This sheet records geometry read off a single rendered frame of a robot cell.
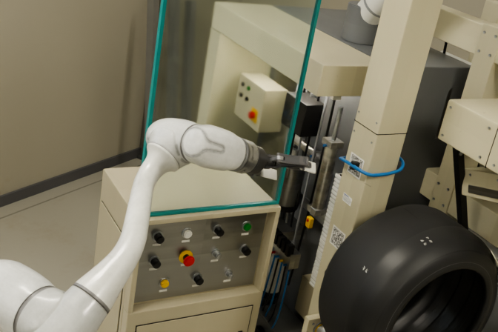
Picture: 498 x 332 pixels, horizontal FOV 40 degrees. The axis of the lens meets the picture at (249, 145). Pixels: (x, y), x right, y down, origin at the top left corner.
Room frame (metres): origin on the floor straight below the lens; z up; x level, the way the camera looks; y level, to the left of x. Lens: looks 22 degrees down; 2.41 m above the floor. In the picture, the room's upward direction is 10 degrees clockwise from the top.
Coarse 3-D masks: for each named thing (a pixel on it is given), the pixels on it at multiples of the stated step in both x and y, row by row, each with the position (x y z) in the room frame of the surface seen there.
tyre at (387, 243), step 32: (384, 224) 1.95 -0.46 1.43; (416, 224) 1.94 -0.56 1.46; (448, 224) 1.97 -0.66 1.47; (352, 256) 1.89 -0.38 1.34; (384, 256) 1.83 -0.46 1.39; (416, 256) 1.81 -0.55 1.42; (448, 256) 1.83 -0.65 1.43; (480, 256) 1.91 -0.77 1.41; (320, 288) 1.92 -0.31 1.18; (352, 288) 1.81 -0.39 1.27; (384, 288) 1.76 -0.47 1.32; (416, 288) 1.77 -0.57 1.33; (448, 288) 2.17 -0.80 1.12; (480, 288) 2.07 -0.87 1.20; (352, 320) 1.76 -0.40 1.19; (384, 320) 1.73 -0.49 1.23; (416, 320) 2.14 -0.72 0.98; (448, 320) 2.09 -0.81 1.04; (480, 320) 1.95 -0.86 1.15
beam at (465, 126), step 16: (448, 112) 2.25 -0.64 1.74; (464, 112) 2.20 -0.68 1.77; (480, 112) 2.17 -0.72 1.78; (496, 112) 2.21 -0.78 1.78; (448, 128) 2.24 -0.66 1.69; (464, 128) 2.18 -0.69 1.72; (480, 128) 2.13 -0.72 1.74; (496, 128) 2.08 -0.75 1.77; (448, 144) 2.22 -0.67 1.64; (464, 144) 2.17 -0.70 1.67; (480, 144) 2.11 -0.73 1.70; (496, 144) 2.06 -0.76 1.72; (480, 160) 2.10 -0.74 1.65; (496, 160) 2.05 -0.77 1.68
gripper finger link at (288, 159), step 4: (284, 156) 1.68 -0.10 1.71; (288, 156) 1.69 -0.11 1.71; (292, 156) 1.69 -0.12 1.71; (296, 156) 1.70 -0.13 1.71; (300, 156) 1.71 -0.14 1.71; (304, 156) 1.71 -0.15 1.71; (276, 160) 1.67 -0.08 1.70; (280, 160) 1.67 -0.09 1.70; (284, 160) 1.68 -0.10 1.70; (288, 160) 1.68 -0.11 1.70; (292, 160) 1.69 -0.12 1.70; (296, 160) 1.69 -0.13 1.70; (300, 160) 1.70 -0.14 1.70; (304, 160) 1.70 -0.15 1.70; (284, 164) 1.68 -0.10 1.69; (288, 164) 1.68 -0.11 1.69; (292, 164) 1.69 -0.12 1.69; (296, 164) 1.69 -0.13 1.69; (300, 164) 1.69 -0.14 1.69; (304, 164) 1.70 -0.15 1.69; (308, 164) 1.71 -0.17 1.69
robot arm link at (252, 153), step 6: (246, 144) 1.63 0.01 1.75; (252, 144) 1.65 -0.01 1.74; (246, 150) 1.61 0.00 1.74; (252, 150) 1.63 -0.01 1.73; (258, 150) 1.65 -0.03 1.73; (246, 156) 1.60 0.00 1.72; (252, 156) 1.62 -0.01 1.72; (258, 156) 1.64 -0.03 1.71; (246, 162) 1.60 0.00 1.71; (252, 162) 1.62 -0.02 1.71; (240, 168) 1.60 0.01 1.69; (246, 168) 1.61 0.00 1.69; (252, 168) 1.63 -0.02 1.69
